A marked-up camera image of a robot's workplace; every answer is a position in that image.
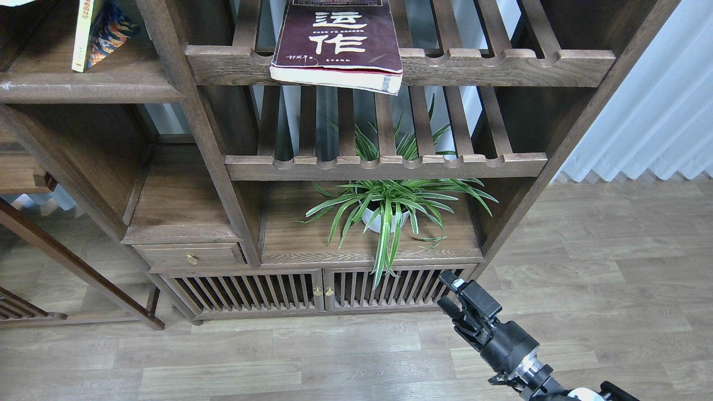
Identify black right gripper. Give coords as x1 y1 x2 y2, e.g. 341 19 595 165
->
437 271 541 380

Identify colourful cover paperback book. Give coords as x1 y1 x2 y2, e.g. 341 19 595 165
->
71 1 140 72

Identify yellow green book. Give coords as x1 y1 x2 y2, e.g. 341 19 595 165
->
0 0 34 7

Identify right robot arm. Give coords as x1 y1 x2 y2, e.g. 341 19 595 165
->
438 271 636 400

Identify white plant pot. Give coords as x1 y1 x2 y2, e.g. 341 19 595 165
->
362 202 410 233

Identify green spider plant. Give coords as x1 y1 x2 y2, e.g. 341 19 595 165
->
295 95 499 287

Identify white curtain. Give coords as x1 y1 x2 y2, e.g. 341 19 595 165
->
558 1 712 182

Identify maroon book white characters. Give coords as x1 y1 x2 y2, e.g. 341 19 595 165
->
270 1 403 95

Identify dark wooden bookshelf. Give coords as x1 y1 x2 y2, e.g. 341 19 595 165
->
2 1 679 324

